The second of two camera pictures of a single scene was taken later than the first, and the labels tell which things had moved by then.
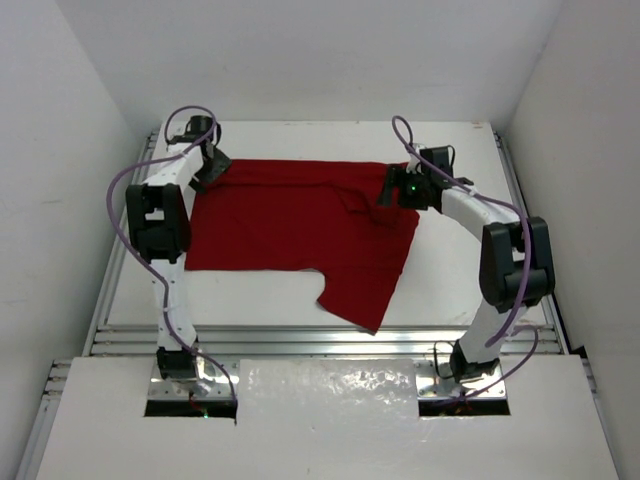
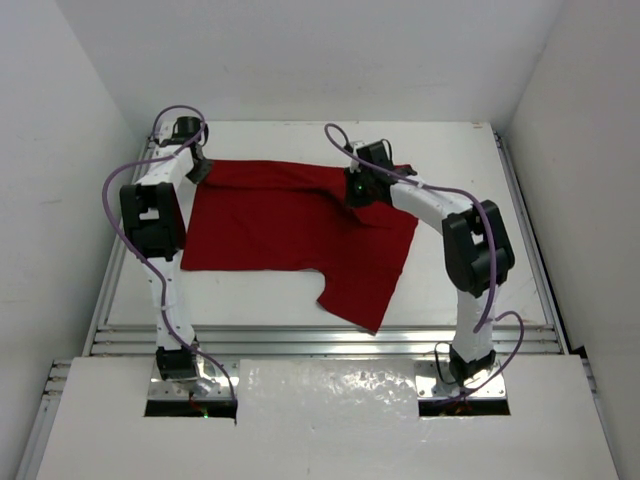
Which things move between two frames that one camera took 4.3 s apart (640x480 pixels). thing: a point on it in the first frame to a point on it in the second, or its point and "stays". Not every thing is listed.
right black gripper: [401, 179] to [353, 200]
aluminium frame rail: [318, 340] stays
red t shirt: [299, 214] stays
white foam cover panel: [327, 419] stays
